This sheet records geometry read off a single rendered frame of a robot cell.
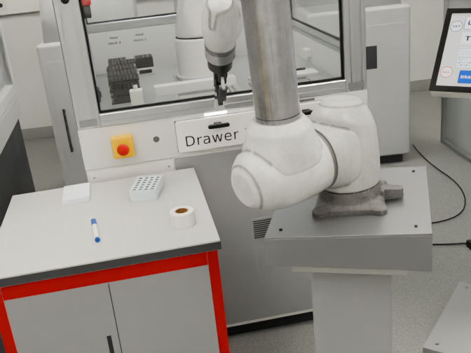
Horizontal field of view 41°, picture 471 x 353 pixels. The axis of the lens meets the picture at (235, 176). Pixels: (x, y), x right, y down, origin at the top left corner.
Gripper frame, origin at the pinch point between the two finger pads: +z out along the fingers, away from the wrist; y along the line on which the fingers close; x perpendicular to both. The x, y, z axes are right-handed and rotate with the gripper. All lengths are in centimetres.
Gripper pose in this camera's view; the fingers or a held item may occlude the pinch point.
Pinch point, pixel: (219, 101)
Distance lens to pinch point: 205.5
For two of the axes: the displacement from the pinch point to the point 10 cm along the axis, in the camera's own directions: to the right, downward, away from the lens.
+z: -0.3, 5.6, 8.3
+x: -9.8, 1.5, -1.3
